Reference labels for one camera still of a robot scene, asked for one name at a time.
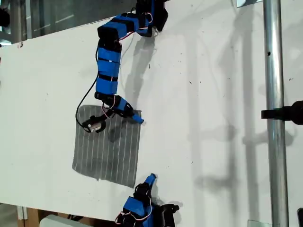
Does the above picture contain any steel post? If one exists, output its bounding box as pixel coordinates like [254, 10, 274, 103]
[263, 0, 290, 227]

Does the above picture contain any gripper black camera cable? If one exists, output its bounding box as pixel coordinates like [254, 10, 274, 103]
[75, 46, 100, 130]

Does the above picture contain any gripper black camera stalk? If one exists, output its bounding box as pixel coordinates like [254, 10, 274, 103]
[99, 110, 113, 122]

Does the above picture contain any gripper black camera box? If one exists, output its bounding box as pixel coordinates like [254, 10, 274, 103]
[82, 115, 107, 134]
[160, 203, 180, 227]

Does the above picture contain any grey striped towel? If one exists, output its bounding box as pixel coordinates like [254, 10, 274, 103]
[71, 105, 143, 189]

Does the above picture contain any black round object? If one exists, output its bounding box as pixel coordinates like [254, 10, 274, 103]
[0, 8, 11, 27]

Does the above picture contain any black clamp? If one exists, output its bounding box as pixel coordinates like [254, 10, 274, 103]
[261, 100, 303, 125]

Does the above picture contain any white box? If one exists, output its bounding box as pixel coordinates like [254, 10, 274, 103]
[39, 214, 80, 227]

